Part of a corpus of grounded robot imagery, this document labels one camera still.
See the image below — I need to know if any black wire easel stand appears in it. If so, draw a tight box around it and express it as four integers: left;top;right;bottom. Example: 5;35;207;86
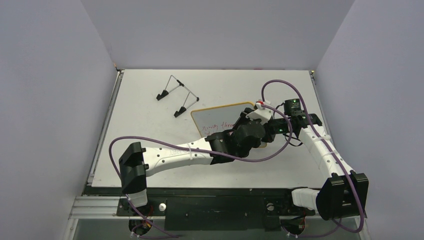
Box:
156;74;200;118

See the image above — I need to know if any aluminium extrusion rail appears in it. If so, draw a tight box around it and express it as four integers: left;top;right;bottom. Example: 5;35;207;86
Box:
67;195;367;221

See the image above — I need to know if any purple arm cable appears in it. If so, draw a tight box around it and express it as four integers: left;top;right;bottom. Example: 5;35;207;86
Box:
108;104;294;238
260;79;366;234

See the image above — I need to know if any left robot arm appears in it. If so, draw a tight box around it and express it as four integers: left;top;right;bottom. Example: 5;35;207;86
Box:
118;105;273;215

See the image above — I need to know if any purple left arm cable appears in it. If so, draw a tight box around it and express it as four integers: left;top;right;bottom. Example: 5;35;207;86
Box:
108;104;294;238

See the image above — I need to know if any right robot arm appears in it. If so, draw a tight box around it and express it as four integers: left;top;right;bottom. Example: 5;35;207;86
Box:
255;98;369;220

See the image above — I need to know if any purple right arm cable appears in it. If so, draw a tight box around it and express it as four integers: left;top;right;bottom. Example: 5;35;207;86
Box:
260;79;366;234

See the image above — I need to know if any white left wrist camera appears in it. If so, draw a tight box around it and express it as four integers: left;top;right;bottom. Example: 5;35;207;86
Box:
246;100;274;125

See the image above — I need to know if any yellow framed whiteboard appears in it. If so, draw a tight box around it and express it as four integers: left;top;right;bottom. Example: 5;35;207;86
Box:
190;101;254;138

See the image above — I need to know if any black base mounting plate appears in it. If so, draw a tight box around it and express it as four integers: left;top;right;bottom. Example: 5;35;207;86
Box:
115;187;316;233

